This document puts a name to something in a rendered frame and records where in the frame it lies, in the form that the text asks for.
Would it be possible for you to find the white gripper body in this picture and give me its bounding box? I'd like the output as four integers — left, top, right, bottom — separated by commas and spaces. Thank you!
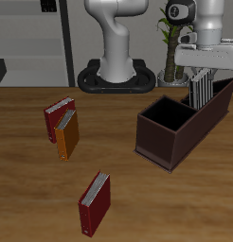
173, 38, 233, 71

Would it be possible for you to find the black white striped book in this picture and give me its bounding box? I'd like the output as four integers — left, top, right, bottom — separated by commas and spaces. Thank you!
188, 68, 215, 111

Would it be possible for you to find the dark brown desk caddy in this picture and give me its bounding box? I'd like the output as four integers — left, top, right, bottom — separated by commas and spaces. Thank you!
133, 76, 233, 174

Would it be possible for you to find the orange book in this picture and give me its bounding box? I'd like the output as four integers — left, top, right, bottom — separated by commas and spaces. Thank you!
54, 108, 81, 163

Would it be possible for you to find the dark red book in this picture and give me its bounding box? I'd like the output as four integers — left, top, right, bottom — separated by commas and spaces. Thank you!
77, 170, 112, 238
43, 95, 77, 145

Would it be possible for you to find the pot plant in white pot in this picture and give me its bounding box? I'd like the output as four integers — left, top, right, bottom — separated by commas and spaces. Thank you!
156, 6, 195, 88

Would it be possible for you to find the grey shelf unit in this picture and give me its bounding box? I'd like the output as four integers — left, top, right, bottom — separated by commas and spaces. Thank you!
0, 0, 76, 88

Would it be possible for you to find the flat black base plate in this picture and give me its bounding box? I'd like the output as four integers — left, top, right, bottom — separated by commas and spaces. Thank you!
77, 58, 157, 95

